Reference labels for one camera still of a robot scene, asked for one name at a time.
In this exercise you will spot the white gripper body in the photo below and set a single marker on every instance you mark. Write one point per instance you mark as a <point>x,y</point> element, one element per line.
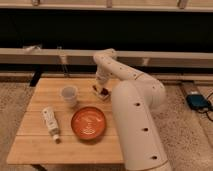
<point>102,78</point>

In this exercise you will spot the dark red pepper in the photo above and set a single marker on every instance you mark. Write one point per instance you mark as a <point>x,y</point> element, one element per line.
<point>102,91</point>

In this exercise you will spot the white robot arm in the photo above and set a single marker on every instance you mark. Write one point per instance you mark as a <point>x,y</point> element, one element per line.
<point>132,99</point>

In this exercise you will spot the white sponge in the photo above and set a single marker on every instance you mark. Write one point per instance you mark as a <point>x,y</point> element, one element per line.
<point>102,97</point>

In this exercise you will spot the translucent plastic cup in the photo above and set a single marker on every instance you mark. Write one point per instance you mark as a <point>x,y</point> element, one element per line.
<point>69,95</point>

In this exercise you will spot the orange bowl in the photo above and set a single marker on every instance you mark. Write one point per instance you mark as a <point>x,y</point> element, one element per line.
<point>88,123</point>

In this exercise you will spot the wooden table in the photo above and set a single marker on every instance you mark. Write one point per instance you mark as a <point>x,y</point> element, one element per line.
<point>33,144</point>

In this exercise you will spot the white squeeze tube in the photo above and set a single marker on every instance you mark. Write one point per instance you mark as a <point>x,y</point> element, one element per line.
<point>51,123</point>

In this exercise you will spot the blue device on floor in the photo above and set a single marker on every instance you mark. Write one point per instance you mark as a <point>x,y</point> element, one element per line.
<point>197,101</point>

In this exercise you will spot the white horizontal rail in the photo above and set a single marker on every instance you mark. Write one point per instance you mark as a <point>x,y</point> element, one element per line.
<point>34,55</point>

